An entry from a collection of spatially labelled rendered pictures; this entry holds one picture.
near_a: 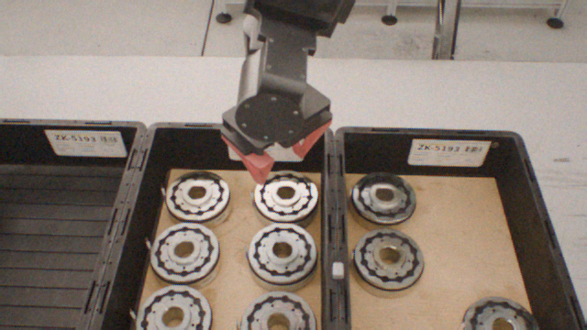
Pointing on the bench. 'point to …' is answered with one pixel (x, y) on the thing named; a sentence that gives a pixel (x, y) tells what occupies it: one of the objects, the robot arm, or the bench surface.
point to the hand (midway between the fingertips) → (278, 164)
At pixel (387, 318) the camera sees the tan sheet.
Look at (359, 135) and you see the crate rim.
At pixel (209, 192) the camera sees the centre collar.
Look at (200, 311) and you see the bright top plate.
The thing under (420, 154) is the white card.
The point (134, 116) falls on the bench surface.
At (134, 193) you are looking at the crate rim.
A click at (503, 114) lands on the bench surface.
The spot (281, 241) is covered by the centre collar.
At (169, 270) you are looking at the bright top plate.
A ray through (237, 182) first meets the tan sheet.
